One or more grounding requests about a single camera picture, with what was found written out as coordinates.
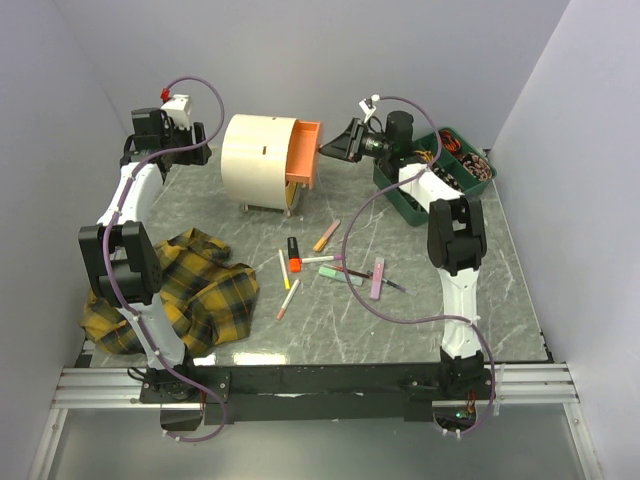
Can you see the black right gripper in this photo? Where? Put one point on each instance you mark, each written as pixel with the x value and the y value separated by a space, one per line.
pixel 348 145

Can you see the round beige drawer cabinet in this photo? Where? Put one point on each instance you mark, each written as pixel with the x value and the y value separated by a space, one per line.
pixel 266 161

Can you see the orange black highlighter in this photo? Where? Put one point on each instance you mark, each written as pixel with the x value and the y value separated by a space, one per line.
pixel 294 258

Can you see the mint green highlighter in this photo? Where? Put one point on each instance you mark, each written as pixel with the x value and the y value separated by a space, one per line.
pixel 331 273

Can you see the dark red pen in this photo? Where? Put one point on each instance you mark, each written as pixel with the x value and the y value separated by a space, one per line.
pixel 353 272

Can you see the lilac highlighter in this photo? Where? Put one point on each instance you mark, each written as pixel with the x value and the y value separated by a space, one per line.
pixel 377 279

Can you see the yellow marker pen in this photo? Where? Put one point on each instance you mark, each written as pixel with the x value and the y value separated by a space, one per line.
pixel 284 270

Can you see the purple blue pen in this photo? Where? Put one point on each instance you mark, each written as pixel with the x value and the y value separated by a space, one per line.
pixel 395 285

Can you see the pink white pen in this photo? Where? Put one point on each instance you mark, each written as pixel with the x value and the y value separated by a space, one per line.
pixel 288 300

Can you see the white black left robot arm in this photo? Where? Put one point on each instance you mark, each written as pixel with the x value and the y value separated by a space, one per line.
pixel 122 265

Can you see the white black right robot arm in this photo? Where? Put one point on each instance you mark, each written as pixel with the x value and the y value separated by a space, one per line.
pixel 456 242

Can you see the green compartment organizer tray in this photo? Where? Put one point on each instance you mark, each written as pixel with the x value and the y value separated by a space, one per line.
pixel 460 166

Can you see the beige black hair scrunchie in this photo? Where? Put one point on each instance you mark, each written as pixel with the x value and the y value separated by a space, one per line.
pixel 447 178

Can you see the orange pink marker pen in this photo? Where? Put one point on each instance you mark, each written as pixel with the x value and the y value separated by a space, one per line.
pixel 325 237

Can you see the purple tipped white pen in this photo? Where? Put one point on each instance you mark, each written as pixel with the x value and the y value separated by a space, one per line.
pixel 319 259

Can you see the pink black hair scrunchie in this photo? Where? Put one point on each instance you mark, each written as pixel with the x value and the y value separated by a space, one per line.
pixel 477 166

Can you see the yellow plaid shirt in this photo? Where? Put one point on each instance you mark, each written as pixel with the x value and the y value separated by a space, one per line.
pixel 209 301

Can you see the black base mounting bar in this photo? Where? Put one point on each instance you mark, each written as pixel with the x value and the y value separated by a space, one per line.
pixel 299 392

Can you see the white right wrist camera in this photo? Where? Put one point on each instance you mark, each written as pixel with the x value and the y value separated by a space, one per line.
pixel 368 106

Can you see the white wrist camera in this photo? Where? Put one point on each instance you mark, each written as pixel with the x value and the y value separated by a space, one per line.
pixel 368 106
pixel 178 108

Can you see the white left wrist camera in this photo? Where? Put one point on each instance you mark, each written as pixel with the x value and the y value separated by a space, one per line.
pixel 178 108

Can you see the aluminium rail frame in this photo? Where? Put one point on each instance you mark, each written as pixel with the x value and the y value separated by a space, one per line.
pixel 520 383

